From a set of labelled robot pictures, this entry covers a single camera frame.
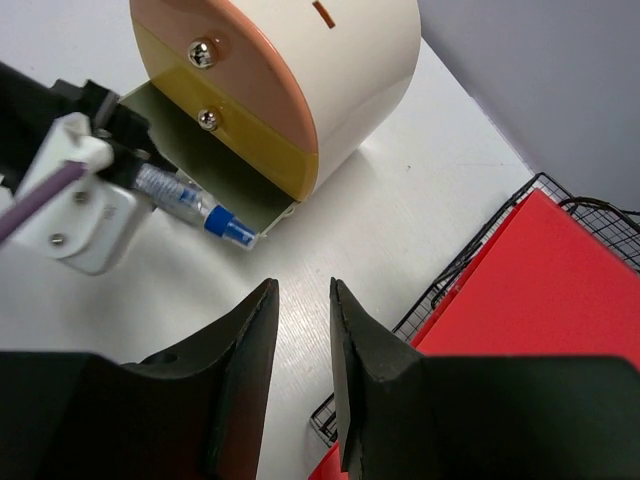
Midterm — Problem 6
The round cream drawer organizer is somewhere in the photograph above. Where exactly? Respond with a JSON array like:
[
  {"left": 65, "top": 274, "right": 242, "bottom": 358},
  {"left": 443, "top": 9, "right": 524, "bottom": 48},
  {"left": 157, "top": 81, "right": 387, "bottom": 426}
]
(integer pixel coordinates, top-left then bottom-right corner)
[{"left": 124, "top": 0, "right": 421, "bottom": 234}]

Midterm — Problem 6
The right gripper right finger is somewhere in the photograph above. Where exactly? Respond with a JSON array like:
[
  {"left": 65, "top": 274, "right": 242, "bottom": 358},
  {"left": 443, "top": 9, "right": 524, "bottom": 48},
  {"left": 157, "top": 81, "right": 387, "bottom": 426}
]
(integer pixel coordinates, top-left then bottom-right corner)
[{"left": 329, "top": 279, "right": 639, "bottom": 479}]

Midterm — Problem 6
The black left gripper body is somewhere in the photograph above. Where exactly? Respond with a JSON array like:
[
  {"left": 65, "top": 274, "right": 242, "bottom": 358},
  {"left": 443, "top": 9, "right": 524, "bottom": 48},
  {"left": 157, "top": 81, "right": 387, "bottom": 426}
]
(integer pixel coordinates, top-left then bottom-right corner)
[{"left": 50, "top": 79, "right": 175, "bottom": 190}]

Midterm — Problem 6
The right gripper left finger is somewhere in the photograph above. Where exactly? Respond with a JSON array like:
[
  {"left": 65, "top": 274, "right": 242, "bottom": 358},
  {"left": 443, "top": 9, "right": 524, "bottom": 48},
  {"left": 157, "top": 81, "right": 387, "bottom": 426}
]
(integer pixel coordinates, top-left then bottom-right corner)
[{"left": 1, "top": 279, "right": 279, "bottom": 479}]

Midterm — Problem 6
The red folder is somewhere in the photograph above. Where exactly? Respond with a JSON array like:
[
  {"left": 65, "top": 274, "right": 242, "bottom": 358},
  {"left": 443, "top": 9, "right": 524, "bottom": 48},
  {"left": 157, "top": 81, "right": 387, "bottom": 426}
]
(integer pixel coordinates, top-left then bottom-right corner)
[{"left": 307, "top": 188, "right": 640, "bottom": 480}]

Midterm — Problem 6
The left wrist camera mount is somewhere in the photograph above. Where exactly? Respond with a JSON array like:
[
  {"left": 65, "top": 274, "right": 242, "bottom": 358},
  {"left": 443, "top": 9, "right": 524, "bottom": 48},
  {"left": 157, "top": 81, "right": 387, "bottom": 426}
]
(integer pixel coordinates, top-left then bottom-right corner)
[{"left": 1, "top": 113, "right": 152, "bottom": 276}]

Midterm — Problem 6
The clear blue-capped spray bottle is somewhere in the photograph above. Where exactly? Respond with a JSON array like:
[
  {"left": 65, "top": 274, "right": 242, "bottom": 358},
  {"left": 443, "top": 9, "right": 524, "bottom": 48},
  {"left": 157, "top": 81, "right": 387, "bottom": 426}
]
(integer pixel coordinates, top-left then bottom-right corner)
[{"left": 134, "top": 163, "right": 258, "bottom": 250}]

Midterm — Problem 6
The black wire mesh rack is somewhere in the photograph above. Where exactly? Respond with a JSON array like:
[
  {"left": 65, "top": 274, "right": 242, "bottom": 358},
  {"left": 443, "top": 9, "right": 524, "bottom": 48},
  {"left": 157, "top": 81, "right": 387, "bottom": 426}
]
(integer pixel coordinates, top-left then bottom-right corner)
[{"left": 308, "top": 172, "right": 640, "bottom": 449}]

